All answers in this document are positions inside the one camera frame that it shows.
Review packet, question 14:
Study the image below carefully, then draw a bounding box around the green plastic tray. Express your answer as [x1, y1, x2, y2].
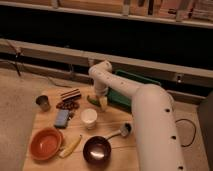
[107, 70, 161, 111]

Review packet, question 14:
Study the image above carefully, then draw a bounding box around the yellow banana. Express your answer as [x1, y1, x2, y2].
[59, 135, 82, 158]

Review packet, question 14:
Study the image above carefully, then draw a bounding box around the black cable right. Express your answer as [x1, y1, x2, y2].
[175, 118, 198, 148]

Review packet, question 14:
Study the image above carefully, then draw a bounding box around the white plastic cup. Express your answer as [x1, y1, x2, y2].
[81, 108, 98, 129]

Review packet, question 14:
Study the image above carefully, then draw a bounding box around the small metal cup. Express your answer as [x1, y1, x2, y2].
[36, 95, 50, 112]

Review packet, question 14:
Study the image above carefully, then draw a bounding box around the orange bowl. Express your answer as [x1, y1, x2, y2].
[29, 128, 63, 161]

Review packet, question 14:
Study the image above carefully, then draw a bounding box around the blue sponge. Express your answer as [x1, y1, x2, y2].
[54, 110, 69, 128]

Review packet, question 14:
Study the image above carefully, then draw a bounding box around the brown striped block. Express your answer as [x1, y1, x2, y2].
[61, 89, 81, 101]

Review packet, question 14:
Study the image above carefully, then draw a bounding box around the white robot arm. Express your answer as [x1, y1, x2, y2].
[88, 61, 187, 171]

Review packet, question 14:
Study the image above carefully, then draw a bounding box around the black cable left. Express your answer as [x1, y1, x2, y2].
[0, 33, 73, 88]

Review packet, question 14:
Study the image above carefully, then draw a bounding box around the black cable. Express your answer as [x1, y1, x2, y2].
[175, 118, 198, 148]
[0, 33, 73, 88]

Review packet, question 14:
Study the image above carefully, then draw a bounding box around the dark maroon bowl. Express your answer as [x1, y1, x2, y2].
[83, 136, 111, 165]

